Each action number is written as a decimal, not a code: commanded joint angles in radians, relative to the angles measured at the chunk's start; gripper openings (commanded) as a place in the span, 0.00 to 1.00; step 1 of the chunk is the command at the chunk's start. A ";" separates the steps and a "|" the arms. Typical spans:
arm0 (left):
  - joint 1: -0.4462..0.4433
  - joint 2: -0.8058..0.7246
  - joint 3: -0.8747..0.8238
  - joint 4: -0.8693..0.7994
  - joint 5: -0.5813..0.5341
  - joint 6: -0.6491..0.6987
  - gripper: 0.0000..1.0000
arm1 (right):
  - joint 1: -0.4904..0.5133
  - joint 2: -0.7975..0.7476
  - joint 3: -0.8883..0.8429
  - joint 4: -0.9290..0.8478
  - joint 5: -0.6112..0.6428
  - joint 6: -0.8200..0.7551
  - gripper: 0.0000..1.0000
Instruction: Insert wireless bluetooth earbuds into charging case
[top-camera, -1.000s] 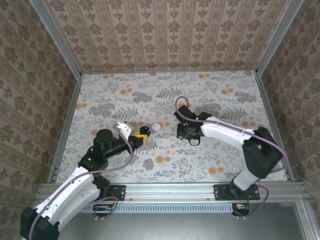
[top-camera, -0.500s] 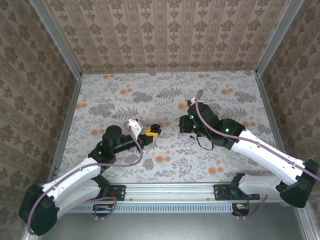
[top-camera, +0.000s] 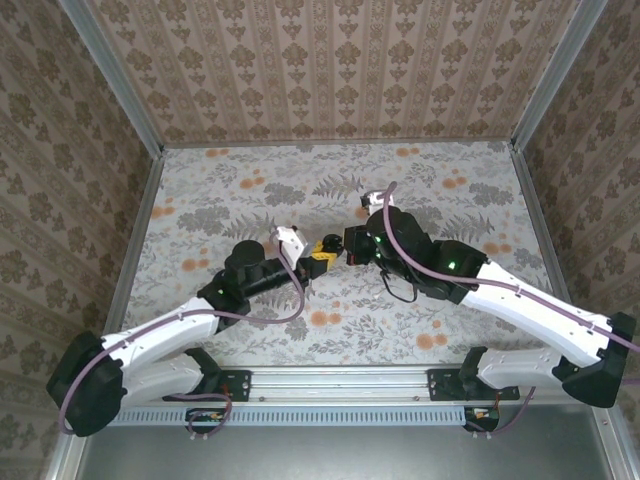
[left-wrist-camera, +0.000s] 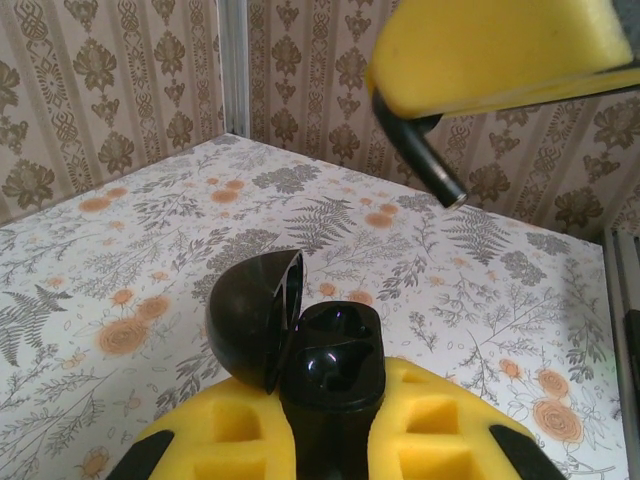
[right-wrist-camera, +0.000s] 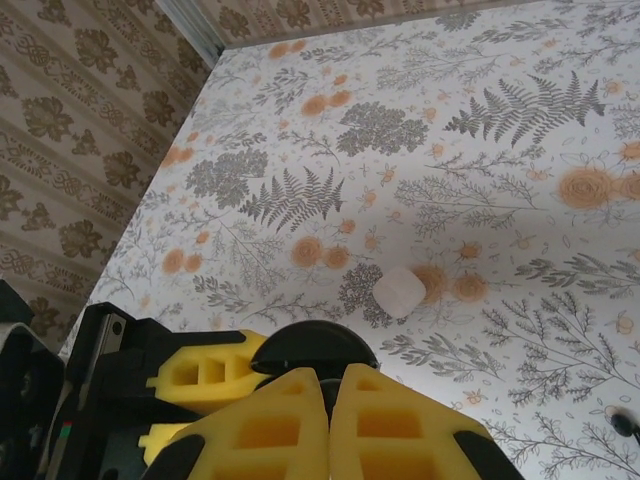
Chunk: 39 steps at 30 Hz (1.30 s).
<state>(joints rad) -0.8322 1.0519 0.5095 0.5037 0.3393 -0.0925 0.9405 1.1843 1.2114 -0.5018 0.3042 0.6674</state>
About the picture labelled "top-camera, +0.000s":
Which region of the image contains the aluminium base extrusion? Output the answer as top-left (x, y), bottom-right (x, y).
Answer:
top-left (214, 365), bottom-right (436, 403)

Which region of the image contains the small black connector box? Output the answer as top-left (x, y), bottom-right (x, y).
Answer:
top-left (462, 405), bottom-right (501, 432)
top-left (187, 407), bottom-right (234, 434)

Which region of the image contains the grey metal panel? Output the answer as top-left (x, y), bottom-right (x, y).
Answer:
top-left (42, 399), bottom-right (640, 480)

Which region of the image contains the thin black cable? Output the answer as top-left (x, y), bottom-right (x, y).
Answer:
top-left (377, 267), bottom-right (419, 304)

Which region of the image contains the aluminium table back rail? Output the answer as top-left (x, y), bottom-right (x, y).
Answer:
top-left (162, 140), bottom-right (514, 150)

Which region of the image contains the aluminium table side rail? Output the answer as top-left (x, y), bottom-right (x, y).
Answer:
top-left (508, 144), bottom-right (572, 304)
top-left (102, 147), bottom-right (166, 346)

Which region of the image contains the grey slotted cable duct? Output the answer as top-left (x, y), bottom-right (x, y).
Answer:
top-left (107, 404), bottom-right (501, 427)

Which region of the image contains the aluminium frame post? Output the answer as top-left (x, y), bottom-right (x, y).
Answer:
top-left (510, 0), bottom-right (609, 150)
top-left (58, 0), bottom-right (165, 157)

